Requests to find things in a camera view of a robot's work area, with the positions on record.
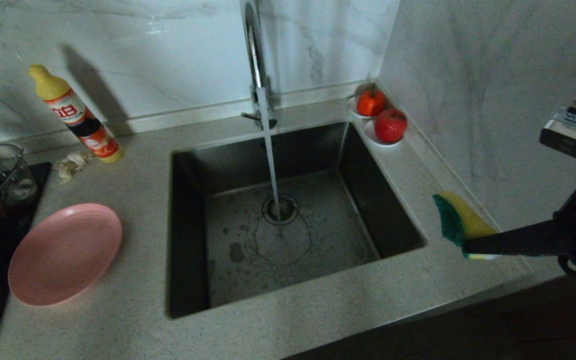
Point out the pink plate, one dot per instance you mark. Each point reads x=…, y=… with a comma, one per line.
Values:
x=63, y=255

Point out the stainless steel sink basin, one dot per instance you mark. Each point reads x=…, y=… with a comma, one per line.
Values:
x=328, y=260

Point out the round metal drain strainer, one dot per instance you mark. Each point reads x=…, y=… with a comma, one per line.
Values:
x=288, y=210

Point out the crumpled beige tissue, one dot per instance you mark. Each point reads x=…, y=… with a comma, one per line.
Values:
x=72, y=165

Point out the clear glass pot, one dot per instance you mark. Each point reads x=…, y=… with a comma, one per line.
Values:
x=18, y=180

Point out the yellow sponge green backing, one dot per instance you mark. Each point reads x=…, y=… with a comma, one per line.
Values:
x=460, y=220

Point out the yellow dish soap bottle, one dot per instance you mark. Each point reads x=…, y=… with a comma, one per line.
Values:
x=75, y=120

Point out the red apple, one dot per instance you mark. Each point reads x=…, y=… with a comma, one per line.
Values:
x=390, y=125

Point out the orange-red tomato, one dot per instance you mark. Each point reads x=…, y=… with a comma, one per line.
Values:
x=371, y=102

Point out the chrome faucet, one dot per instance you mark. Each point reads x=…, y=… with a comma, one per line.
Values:
x=256, y=65

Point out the small white saucer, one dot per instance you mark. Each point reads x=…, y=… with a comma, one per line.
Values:
x=351, y=111
x=369, y=136

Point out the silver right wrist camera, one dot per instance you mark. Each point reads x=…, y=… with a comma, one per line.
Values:
x=573, y=135

